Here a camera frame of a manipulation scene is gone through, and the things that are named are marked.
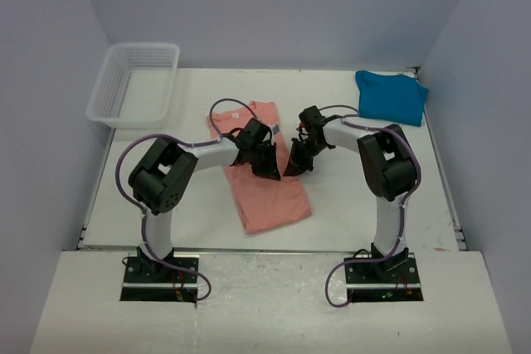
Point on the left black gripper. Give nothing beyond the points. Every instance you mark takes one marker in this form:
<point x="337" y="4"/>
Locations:
<point x="268" y="169"/>

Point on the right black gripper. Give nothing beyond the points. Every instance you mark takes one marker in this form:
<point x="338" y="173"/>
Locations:
<point x="297" y="165"/>

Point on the pink t shirt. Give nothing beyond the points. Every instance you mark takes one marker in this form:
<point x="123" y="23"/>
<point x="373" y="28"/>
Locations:
<point x="262" y="204"/>

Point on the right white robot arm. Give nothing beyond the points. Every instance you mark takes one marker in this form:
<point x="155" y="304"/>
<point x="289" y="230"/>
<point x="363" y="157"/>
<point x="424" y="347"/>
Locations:
<point x="390" y="170"/>

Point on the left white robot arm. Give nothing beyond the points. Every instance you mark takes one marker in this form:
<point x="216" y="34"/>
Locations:
<point x="161" y="177"/>

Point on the blue folded t shirt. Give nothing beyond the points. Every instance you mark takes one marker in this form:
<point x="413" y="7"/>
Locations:
<point x="395" y="98"/>

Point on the white plastic basket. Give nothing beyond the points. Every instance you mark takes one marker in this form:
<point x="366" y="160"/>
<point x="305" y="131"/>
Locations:
<point x="134" y="87"/>

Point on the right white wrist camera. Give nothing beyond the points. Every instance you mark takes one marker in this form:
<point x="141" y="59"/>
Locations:
<point x="302" y="127"/>

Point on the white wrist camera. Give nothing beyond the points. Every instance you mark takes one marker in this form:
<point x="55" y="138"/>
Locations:
<point x="274" y="130"/>
<point x="302" y="127"/>

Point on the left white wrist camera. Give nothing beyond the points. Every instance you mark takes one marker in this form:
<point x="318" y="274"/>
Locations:
<point x="274" y="130"/>

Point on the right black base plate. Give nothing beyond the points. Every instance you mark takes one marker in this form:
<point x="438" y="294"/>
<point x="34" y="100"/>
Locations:
<point x="369" y="283"/>

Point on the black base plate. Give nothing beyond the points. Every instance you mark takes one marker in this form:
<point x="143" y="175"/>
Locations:
<point x="369" y="283"/>
<point x="148" y="281"/>

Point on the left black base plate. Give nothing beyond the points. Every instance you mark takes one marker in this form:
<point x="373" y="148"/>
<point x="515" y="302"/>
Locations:
<point x="148" y="281"/>

